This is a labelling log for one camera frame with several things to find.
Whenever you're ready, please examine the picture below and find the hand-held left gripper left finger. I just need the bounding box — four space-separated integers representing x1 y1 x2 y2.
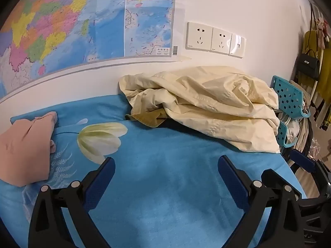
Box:
28 157 116 248

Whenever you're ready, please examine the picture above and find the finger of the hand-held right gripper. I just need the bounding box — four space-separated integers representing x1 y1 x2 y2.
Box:
261 169 303 200
289 150 317 173

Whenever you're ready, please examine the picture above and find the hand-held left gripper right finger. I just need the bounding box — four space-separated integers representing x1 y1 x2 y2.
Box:
218 156 308 248

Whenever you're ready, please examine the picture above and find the cream large garment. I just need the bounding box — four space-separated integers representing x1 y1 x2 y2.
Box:
119 66 281 153

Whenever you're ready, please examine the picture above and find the blue perforated plastic basket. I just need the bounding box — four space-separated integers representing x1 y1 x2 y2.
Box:
277 121 298 148
271 75 311 119

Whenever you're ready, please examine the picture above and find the blue floral bed sheet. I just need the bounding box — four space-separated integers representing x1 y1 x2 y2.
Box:
0 93 307 248

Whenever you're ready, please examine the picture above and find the olive garment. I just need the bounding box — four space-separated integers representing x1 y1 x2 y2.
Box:
125 107 170 128

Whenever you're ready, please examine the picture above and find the pink garment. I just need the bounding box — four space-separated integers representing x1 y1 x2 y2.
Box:
0 111 59 187

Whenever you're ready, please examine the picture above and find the yellow-green hanging garment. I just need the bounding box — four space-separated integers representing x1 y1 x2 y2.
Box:
302 30 331 104

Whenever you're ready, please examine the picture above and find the black handbag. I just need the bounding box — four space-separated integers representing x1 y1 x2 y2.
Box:
294 49 320 81

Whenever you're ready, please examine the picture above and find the pale plush toy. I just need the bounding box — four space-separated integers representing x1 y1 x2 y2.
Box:
315 17 330 48

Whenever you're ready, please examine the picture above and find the white wall data socket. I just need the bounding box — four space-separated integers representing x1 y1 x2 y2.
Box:
229 33 247 59

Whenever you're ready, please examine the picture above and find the colourful wall map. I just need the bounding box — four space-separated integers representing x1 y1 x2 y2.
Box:
0 0 177 101

